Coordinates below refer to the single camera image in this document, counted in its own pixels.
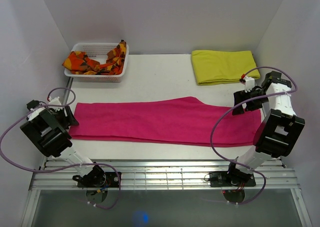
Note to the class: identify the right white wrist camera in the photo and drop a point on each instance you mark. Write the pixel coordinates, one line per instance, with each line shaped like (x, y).
(248, 82)

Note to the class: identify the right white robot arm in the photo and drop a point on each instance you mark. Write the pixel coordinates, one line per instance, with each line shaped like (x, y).
(278, 132)

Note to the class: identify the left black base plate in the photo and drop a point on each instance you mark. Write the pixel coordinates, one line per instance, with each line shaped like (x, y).
(107, 180)

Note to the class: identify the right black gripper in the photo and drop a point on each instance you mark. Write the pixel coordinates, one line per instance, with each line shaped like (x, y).
(238, 97)

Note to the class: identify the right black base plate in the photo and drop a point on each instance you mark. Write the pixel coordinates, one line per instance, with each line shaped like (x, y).
(217, 179)

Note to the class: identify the white plastic basket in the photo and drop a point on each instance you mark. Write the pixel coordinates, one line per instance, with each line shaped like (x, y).
(100, 62)

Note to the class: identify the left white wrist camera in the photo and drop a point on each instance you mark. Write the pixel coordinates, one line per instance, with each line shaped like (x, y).
(54, 104)

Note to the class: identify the orange patterned trousers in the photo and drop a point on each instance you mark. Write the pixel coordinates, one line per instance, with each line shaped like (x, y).
(100, 64)

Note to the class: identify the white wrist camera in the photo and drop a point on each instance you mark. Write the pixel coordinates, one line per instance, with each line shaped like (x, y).
(248, 82)
(54, 104)

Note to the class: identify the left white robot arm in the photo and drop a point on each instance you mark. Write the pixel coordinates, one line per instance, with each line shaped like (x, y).
(47, 128)

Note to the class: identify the pink trousers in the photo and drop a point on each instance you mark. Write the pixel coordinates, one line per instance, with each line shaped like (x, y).
(182, 121)

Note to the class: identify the folded yellow trousers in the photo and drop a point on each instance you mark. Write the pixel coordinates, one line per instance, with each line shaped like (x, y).
(222, 67)

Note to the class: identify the aluminium frame rail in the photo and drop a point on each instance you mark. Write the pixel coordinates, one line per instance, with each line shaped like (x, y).
(161, 175)

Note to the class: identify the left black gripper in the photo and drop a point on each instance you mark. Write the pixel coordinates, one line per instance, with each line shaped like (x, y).
(71, 119)

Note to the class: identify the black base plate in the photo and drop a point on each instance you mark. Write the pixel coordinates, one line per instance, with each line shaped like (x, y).
(107, 180)
(217, 179)

